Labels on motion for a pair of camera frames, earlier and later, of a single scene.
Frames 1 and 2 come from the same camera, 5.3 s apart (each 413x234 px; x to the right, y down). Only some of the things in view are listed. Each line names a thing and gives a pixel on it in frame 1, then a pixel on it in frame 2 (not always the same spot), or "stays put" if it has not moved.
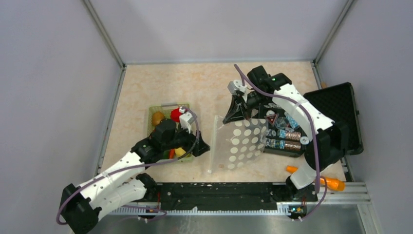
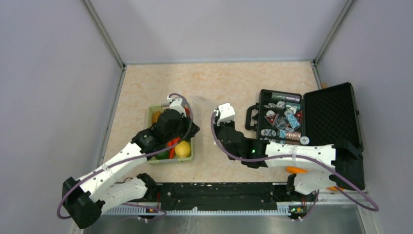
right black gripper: [239, 110] → [222, 125]
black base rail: [178, 196] stays put
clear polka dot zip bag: [236, 143] → [202, 109]
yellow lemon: [179, 151] stays put
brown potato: [156, 118] stays put
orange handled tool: [332, 184] stays put
